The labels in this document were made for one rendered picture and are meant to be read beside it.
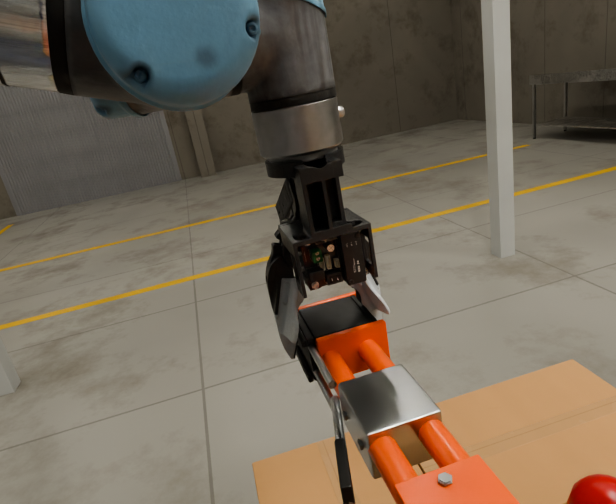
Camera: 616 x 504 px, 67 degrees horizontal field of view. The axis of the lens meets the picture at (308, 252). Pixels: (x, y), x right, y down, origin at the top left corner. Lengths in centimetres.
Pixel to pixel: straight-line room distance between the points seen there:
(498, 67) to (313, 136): 305
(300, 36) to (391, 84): 1039
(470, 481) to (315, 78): 31
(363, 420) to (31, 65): 31
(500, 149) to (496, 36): 71
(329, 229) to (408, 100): 1057
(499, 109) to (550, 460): 252
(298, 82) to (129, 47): 19
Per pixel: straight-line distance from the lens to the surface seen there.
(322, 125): 39
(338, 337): 47
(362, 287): 49
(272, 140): 39
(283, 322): 48
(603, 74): 716
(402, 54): 1090
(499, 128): 344
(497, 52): 340
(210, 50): 22
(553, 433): 139
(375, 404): 39
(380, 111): 1068
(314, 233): 39
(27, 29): 24
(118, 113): 38
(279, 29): 38
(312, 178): 38
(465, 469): 35
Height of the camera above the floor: 147
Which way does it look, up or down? 20 degrees down
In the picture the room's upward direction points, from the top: 11 degrees counter-clockwise
